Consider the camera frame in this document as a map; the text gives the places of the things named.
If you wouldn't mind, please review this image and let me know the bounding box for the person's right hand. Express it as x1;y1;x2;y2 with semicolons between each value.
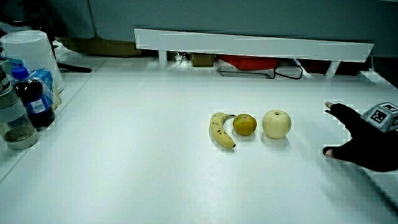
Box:
322;101;398;173

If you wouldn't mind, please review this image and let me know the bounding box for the pale yellow round pear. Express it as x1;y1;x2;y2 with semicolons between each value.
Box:
262;109;292;140

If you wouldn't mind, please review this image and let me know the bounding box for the greenish yellow orange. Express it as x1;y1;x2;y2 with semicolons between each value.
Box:
232;113;258;137

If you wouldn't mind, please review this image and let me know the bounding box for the grey flat tray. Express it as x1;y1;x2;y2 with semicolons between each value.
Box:
216;65;276;80

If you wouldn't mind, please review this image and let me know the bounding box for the red box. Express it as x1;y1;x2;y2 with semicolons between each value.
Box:
217;55;279;71

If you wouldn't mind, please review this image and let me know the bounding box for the yellow spotted banana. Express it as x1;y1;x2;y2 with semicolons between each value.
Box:
209;112;237;149

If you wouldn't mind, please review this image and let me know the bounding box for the white desk riser shelf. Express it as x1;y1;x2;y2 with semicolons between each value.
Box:
134;27;375;78

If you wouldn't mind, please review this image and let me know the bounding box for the small brown box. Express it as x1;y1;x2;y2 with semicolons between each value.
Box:
191;53;216;68

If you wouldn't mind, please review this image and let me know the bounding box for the brown cardboard box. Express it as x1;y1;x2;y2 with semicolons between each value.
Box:
57;36;142;57

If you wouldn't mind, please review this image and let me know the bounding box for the black flat stand base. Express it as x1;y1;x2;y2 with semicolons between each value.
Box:
56;62;93;74

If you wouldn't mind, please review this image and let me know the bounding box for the blue carton pack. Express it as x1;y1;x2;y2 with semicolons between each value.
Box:
8;58;62;110

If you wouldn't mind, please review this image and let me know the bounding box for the dark soda bottle blue cap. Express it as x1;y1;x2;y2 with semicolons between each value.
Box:
11;66;56;131

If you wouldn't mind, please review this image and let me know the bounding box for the white plastic canister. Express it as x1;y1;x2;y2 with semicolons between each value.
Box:
0;30;65;94

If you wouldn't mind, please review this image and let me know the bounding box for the clear glass jar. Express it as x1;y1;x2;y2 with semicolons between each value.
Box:
0;59;40;151

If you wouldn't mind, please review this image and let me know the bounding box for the black cable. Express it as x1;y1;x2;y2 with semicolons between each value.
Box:
272;58;304;80

